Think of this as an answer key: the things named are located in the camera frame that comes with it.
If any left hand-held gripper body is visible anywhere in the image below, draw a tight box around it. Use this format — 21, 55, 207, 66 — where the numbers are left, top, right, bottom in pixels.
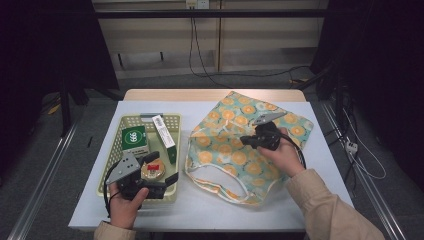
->
105, 151, 168, 202

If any long white and green box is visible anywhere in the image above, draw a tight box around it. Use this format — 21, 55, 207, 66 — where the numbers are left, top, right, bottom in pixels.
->
151, 114, 178, 165

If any white wall socket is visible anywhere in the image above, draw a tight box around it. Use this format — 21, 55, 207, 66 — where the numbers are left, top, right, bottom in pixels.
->
185, 0, 210, 10

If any white cable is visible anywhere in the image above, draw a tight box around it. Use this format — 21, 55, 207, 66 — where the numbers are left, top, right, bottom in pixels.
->
343, 109, 388, 181

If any pale yellow plastic basket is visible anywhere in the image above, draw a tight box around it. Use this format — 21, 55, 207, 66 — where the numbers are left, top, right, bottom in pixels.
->
96, 113, 183, 205

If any round snack packet red label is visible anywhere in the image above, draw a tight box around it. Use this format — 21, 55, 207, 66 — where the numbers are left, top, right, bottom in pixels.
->
140, 158, 167, 183

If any black horizontal metal beam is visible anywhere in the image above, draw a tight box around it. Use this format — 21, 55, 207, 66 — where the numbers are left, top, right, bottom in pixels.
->
94, 9, 328, 19

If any black curtain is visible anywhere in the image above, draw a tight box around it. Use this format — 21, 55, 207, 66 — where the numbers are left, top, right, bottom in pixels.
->
0, 0, 120, 174
309, 0, 424, 191

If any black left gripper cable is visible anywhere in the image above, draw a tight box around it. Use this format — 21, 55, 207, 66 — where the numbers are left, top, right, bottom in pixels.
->
102, 162, 122, 218

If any white power strip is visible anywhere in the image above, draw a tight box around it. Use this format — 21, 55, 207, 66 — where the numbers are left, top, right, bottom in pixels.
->
344, 140, 359, 155

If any aluminium floor rail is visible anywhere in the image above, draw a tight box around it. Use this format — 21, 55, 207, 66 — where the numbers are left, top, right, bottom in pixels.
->
321, 103, 408, 240
6, 123, 79, 240

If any orange print cloth bag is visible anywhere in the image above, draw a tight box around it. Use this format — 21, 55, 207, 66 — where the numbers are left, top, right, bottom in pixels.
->
184, 90, 315, 206

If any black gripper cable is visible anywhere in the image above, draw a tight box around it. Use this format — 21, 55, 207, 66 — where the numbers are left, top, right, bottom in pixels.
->
278, 130, 308, 169
102, 162, 122, 218

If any black hanging power cable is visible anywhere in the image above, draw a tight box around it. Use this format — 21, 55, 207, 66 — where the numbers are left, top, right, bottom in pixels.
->
188, 16, 311, 89

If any person's left hand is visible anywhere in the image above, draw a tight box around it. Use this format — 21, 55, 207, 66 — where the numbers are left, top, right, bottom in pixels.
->
108, 182, 150, 230

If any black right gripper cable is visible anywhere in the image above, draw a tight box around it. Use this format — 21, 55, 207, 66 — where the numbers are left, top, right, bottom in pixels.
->
278, 130, 308, 169

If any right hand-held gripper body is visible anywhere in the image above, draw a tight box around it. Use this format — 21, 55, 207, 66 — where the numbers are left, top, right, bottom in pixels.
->
252, 111, 288, 152

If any person's right hand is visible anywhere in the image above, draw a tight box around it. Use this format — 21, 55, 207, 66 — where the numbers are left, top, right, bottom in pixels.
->
258, 127, 306, 178

